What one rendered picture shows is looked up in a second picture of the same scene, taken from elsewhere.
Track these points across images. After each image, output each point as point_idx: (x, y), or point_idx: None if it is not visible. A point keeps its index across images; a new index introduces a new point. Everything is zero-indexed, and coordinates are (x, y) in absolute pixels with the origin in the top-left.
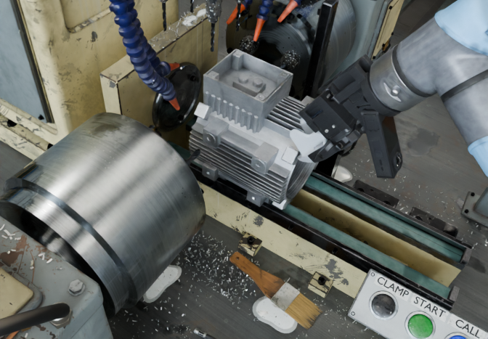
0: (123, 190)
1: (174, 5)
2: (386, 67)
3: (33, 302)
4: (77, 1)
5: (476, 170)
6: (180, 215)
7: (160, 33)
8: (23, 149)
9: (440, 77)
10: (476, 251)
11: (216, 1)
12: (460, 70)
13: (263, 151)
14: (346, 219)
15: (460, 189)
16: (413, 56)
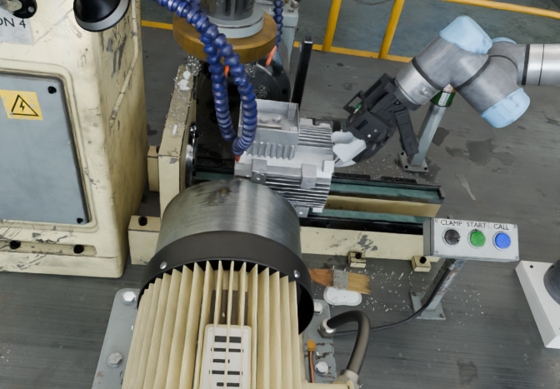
0: (272, 234)
1: (142, 75)
2: (415, 77)
3: (304, 331)
4: (108, 97)
5: (392, 136)
6: (299, 239)
7: (172, 102)
8: (33, 266)
9: (457, 74)
10: None
11: (256, 62)
12: (471, 67)
13: (307, 171)
14: (352, 203)
15: (392, 153)
16: (436, 66)
